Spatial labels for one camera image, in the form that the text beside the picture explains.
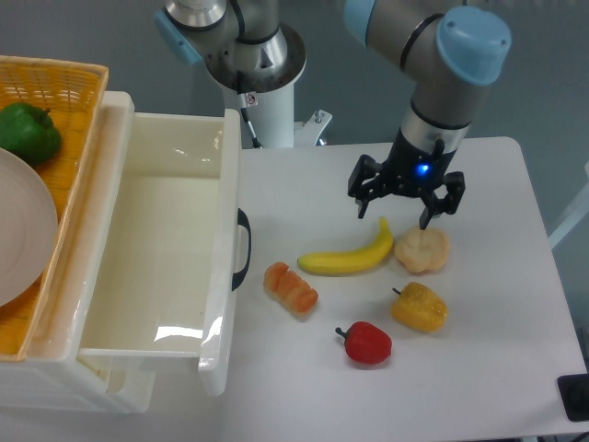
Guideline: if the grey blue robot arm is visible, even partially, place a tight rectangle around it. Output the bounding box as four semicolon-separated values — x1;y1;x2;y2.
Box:
155;1;512;227

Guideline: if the green bell pepper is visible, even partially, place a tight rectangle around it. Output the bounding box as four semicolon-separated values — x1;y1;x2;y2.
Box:
1;101;62;166

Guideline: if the orange square bread loaf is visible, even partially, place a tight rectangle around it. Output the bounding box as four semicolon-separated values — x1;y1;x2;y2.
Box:
263;262;318;319

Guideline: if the yellow banana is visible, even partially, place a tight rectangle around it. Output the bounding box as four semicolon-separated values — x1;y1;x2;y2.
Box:
297;216;394;276

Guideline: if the black device at table edge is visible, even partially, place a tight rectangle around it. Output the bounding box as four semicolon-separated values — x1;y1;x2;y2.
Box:
557;373;589;422

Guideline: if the red bell pepper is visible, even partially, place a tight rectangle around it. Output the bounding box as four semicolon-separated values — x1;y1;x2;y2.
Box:
335;321;393;366

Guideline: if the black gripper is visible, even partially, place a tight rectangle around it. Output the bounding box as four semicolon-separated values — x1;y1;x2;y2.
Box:
348;128;466;229

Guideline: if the round knotted bread roll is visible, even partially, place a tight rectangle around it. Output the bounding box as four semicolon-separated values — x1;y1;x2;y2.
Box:
394;227;450;273

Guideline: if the white open drawer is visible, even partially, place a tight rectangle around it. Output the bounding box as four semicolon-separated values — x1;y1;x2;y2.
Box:
79;110;241;396

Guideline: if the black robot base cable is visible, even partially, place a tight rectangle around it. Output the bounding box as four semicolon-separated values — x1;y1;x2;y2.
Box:
235;71;264;149

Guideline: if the black drawer handle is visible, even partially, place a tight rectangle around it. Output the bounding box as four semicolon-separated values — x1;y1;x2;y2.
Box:
231;208;252;291

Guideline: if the beige round plate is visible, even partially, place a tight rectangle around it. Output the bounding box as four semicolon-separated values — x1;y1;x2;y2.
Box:
1;149;58;305

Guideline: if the white metal mounting bracket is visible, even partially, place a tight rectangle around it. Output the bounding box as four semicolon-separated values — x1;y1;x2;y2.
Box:
294;109;333;147

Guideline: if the orange woven basket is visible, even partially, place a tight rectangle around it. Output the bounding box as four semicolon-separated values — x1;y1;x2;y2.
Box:
1;55;109;363

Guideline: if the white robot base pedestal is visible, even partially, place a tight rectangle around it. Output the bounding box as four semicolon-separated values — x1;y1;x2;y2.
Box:
205;23;306;148

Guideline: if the yellow bell pepper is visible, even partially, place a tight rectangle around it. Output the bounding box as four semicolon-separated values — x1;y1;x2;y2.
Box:
390;282;448;333

